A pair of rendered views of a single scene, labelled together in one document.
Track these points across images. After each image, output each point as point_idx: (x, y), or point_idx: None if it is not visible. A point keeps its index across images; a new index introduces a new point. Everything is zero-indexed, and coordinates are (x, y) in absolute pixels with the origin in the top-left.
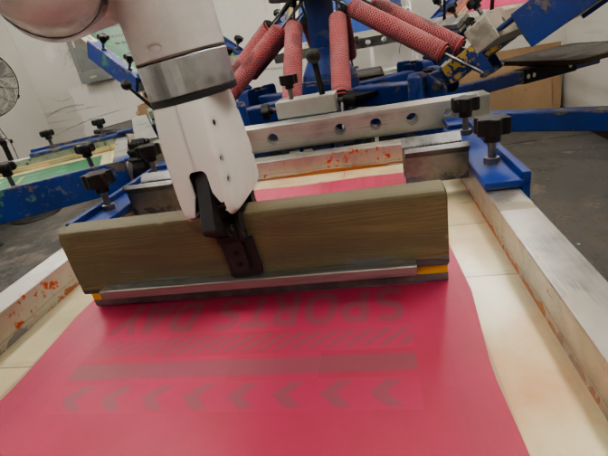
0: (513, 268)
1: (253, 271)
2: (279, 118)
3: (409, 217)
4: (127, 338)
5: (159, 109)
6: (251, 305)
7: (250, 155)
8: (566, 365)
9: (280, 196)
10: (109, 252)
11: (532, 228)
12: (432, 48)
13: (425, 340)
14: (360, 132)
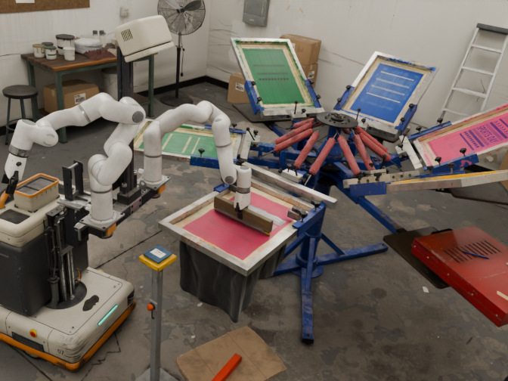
0: None
1: (240, 218)
2: (281, 175)
3: (264, 223)
4: (217, 218)
5: (236, 192)
6: (238, 224)
7: (249, 200)
8: None
9: (264, 202)
10: (221, 203)
11: (285, 235)
12: (353, 171)
13: (255, 240)
14: (298, 193)
